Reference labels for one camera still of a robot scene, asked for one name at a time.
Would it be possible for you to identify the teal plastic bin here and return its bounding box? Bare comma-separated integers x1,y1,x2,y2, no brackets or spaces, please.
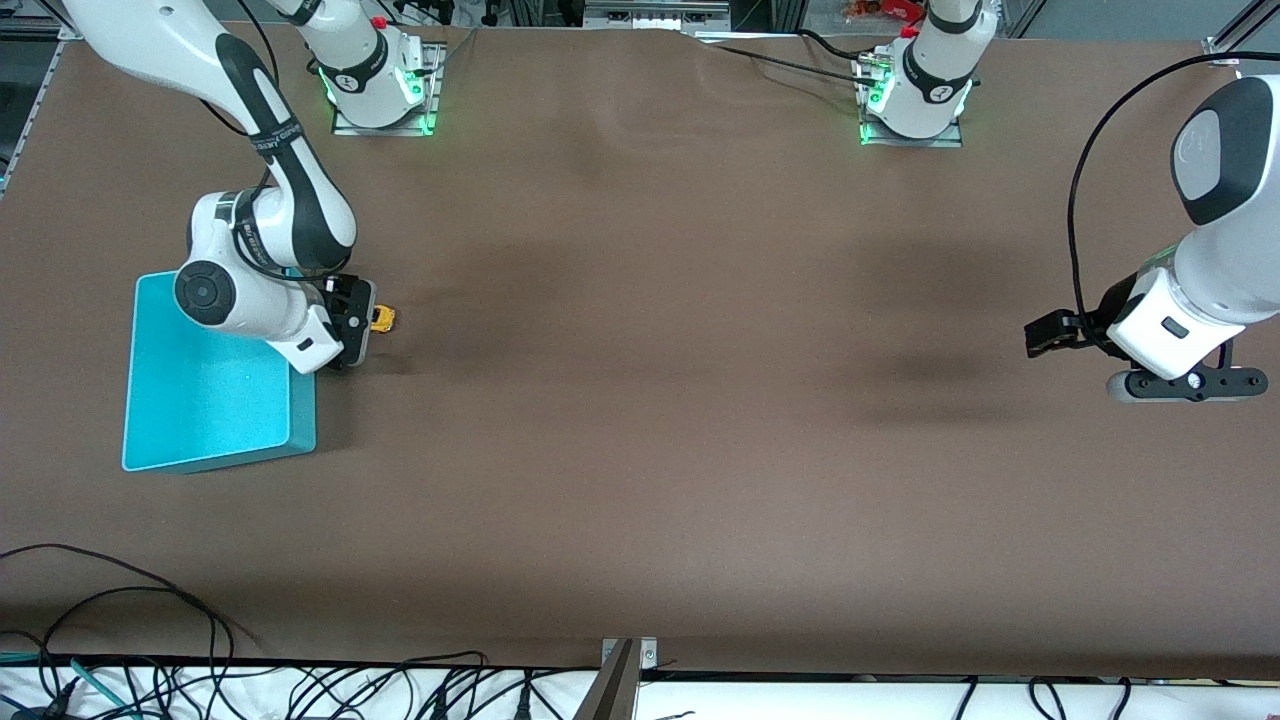
121,268,319,474

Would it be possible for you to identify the red package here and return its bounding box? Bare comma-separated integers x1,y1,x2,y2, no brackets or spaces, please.
843,0,926,23

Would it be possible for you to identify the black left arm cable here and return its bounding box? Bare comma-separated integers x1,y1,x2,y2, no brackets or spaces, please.
1066,50,1280,347

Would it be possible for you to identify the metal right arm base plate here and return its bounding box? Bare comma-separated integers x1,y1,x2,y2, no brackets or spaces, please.
332,40,446,137

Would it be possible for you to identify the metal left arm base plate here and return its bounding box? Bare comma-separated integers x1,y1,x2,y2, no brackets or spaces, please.
858,52,966,149

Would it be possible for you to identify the metal corner bracket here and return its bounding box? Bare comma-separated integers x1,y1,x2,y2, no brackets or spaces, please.
1205,0,1280,67

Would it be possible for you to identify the black looped table cable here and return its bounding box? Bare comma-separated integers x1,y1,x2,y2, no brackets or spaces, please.
0,543,238,669

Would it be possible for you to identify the black base power cable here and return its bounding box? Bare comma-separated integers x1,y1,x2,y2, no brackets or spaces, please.
690,28,891,91

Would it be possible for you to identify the aluminium frame profile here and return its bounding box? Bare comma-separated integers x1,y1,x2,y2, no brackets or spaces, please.
583,0,731,29

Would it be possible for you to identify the metal table edge bracket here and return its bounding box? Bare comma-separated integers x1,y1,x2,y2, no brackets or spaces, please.
570,637,659,720

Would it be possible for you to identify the teal cable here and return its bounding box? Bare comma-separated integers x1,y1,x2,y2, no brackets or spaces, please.
0,650,136,720

